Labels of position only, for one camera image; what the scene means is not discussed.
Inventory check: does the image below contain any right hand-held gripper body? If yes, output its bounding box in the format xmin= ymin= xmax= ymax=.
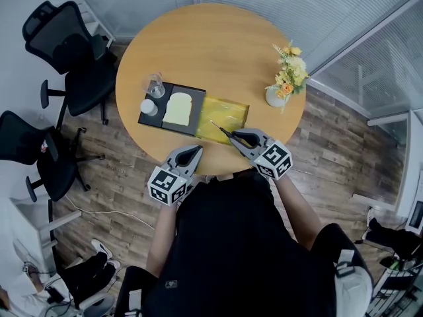
xmin=249 ymin=139 xmax=294 ymax=181

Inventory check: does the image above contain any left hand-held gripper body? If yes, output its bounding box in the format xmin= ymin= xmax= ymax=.
xmin=147 ymin=164 xmax=194 ymax=207

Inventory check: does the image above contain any black-handled knife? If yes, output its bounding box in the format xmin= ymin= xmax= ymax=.
xmin=210 ymin=120 xmax=237 ymax=140

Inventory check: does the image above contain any yellow translucent plastic container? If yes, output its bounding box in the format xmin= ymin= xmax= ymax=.
xmin=194 ymin=94 xmax=250 ymax=147

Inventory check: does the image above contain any person's left forearm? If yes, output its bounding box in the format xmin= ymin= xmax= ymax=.
xmin=145 ymin=203 xmax=178 ymax=279

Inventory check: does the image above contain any person's right forearm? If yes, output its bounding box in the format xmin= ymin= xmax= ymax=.
xmin=273 ymin=173 xmax=323 ymax=252

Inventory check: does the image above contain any black tray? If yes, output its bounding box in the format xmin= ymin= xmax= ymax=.
xmin=137 ymin=81 xmax=207 ymax=137

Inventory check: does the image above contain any white vase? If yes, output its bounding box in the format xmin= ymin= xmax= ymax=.
xmin=264 ymin=87 xmax=290 ymax=109

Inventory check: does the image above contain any pale bread slice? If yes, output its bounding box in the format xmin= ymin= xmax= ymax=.
xmin=161 ymin=92 xmax=194 ymax=126

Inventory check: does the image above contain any white cup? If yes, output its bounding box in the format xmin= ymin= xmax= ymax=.
xmin=139 ymin=98 xmax=159 ymax=117

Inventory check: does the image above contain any yellow flower bouquet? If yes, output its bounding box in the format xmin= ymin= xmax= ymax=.
xmin=264 ymin=39 xmax=310 ymax=114

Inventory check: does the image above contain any clear glass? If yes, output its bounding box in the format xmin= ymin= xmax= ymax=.
xmin=142 ymin=72 xmax=166 ymax=99

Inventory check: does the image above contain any person's black shirt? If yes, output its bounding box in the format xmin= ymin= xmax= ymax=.
xmin=114 ymin=172 xmax=376 ymax=317

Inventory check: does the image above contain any round wooden table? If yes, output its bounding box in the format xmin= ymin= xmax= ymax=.
xmin=114 ymin=2 xmax=307 ymax=176

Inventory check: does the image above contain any black office chair with headrest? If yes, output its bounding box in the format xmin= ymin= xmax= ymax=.
xmin=22 ymin=0 xmax=118 ymax=126

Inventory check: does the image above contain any glass partition with blinds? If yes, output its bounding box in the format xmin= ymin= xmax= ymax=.
xmin=191 ymin=0 xmax=423 ymax=119

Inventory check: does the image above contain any white desk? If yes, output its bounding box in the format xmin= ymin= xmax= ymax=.
xmin=9 ymin=196 xmax=83 ymax=271
xmin=351 ymin=108 xmax=423 ymax=218

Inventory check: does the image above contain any white boxy appliance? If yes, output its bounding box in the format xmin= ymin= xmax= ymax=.
xmin=406 ymin=199 xmax=423 ymax=232

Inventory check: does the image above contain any cluttered equipment rack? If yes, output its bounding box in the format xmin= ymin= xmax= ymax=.
xmin=364 ymin=256 xmax=423 ymax=317

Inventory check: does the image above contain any white floor cable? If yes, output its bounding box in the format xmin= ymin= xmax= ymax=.
xmin=63 ymin=194 xmax=157 ymax=231

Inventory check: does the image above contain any white harness strap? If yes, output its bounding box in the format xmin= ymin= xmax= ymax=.
xmin=127 ymin=289 xmax=143 ymax=317
xmin=333 ymin=249 xmax=375 ymax=317

